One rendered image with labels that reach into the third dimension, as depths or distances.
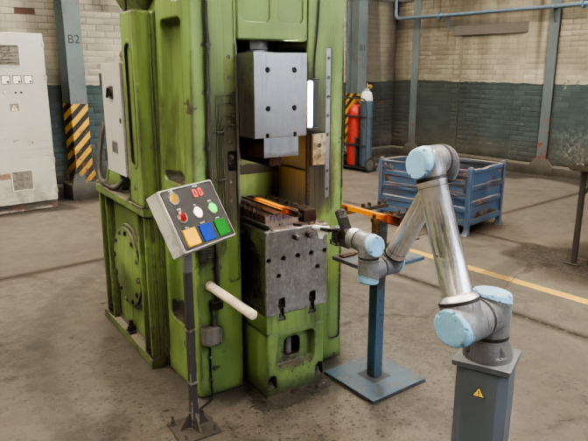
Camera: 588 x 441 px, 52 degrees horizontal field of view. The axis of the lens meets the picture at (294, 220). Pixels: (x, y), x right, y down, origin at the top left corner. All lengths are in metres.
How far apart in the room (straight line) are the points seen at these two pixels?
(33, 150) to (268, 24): 5.26
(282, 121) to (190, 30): 0.59
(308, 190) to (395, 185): 3.66
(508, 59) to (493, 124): 1.10
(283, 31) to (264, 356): 1.66
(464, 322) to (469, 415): 0.48
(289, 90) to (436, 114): 8.89
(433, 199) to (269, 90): 1.07
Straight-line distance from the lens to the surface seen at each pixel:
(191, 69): 2.88
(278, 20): 3.12
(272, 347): 3.17
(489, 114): 11.11
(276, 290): 3.05
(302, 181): 3.29
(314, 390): 3.37
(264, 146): 2.91
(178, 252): 2.51
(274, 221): 3.01
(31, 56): 7.89
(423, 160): 2.20
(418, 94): 11.99
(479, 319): 2.26
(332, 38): 3.30
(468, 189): 6.37
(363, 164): 10.27
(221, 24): 2.95
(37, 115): 7.91
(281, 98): 2.94
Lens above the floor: 1.69
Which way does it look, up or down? 14 degrees down
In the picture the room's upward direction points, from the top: straight up
